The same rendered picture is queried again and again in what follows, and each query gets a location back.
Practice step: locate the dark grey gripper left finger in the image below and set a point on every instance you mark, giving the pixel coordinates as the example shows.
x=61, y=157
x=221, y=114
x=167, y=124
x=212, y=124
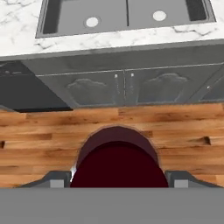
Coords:
x=55, y=178

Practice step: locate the grey cupboard door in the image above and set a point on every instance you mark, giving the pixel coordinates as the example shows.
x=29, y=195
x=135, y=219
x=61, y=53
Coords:
x=84, y=89
x=172, y=86
x=213, y=89

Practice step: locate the grey double sink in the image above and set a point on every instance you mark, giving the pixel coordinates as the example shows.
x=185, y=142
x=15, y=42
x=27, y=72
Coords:
x=125, y=16

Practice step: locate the dark red drink can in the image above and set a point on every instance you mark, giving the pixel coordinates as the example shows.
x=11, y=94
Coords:
x=118, y=160

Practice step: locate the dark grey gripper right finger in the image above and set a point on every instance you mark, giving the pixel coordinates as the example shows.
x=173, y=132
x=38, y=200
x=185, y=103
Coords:
x=180, y=178

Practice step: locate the dark grey dishwasher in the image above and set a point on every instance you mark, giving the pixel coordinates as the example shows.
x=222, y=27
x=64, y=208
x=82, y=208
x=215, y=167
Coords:
x=26, y=90

